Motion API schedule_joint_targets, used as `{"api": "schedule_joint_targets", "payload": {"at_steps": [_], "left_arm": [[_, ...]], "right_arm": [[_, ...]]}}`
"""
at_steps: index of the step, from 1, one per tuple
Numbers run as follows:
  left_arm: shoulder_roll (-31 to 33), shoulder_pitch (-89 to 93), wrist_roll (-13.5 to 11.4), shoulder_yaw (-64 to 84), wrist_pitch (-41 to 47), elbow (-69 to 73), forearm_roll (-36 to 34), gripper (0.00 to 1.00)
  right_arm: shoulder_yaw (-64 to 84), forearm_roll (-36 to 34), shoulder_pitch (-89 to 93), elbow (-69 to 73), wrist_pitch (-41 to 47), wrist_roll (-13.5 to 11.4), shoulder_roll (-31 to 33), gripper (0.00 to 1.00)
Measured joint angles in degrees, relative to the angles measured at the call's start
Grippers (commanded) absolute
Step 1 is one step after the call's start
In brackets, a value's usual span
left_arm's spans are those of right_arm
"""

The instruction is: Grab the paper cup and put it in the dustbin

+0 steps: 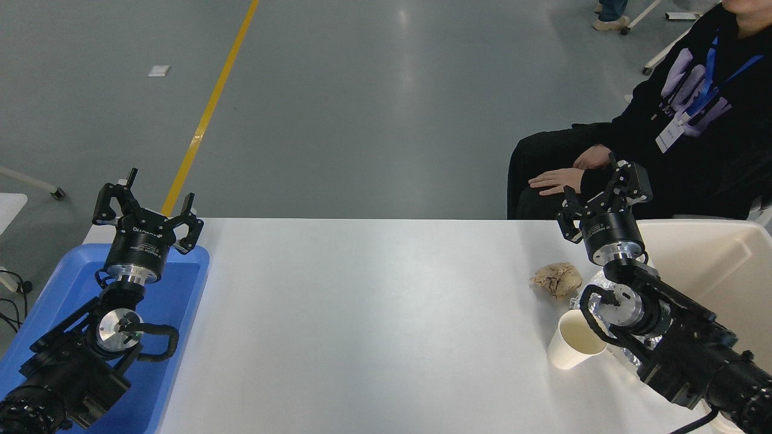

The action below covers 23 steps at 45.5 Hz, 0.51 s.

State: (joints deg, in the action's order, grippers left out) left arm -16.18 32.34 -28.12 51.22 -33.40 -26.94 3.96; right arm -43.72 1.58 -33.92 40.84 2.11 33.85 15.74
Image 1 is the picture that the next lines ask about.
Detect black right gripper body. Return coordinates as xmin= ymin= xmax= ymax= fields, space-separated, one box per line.
xmin=578 ymin=210 xmax=645 ymax=259

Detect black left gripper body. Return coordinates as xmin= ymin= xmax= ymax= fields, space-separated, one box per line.
xmin=104 ymin=211 xmax=177 ymax=275

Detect white paper cup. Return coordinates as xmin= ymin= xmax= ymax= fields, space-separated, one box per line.
xmin=547 ymin=309 xmax=608 ymax=370

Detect person's left hand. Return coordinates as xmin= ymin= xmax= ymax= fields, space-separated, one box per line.
xmin=529 ymin=168 xmax=586 ymax=197

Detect person's right hand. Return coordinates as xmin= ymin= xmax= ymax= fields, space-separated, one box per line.
xmin=573 ymin=145 xmax=613 ymax=171

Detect person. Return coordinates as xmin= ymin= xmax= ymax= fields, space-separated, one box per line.
xmin=592 ymin=0 xmax=631 ymax=32
xmin=507 ymin=0 xmax=772 ymax=221

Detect silver foil tray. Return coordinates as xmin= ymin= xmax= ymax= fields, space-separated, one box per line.
xmin=570 ymin=268 xmax=652 ymax=371

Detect crumpled tan paper ball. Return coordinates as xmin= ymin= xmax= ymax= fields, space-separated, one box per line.
xmin=530 ymin=262 xmax=583 ymax=301

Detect blue plastic tray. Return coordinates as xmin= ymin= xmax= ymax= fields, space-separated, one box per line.
xmin=0 ymin=243 xmax=210 ymax=434

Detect white leg with castor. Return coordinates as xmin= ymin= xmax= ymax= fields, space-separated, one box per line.
xmin=0 ymin=166 xmax=66 ymax=201

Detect white side table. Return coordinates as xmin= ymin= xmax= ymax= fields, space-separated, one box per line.
xmin=0 ymin=193 xmax=28 ymax=237

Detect large pale bin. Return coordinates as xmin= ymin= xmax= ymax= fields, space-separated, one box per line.
xmin=633 ymin=219 xmax=772 ymax=434

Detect white wheeled furniture base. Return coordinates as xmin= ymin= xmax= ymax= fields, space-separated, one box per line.
xmin=621 ymin=0 xmax=721 ymax=76

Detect blue lanyard with white badge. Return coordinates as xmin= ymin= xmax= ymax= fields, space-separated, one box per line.
xmin=656 ymin=30 xmax=765 ymax=154

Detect black floor cables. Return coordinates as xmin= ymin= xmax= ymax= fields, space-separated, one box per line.
xmin=0 ymin=268 xmax=34 ymax=333

